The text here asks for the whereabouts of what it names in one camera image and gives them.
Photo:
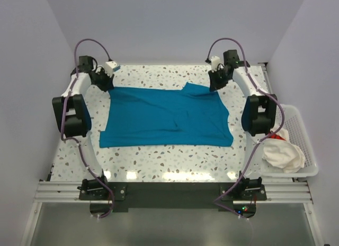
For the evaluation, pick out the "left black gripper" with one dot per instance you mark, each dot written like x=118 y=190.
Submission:
x=109 y=84

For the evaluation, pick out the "blue polo t shirt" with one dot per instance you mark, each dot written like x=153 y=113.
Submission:
x=190 y=116

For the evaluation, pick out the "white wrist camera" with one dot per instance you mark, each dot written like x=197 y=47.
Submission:
x=214 y=61
x=110 y=67

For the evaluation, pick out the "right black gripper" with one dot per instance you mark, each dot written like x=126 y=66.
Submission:
x=214 y=85

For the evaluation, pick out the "white plastic basket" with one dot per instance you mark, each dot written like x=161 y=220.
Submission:
x=298 y=136

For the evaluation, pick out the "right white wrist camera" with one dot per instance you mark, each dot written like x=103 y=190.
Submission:
x=214 y=61

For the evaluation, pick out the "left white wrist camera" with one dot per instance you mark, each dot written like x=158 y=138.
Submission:
x=110 y=67

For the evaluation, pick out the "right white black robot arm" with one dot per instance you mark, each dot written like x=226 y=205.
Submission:
x=258 y=117

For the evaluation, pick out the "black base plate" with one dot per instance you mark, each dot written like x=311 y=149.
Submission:
x=123 y=196

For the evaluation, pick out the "red white garment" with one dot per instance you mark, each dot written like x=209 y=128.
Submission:
x=283 y=135

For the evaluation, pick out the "aluminium rail frame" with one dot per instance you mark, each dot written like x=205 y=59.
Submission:
x=278 y=191

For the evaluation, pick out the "white t shirt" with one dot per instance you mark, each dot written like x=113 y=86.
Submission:
x=283 y=155

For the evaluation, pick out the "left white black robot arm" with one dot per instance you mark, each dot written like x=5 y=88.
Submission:
x=74 y=121

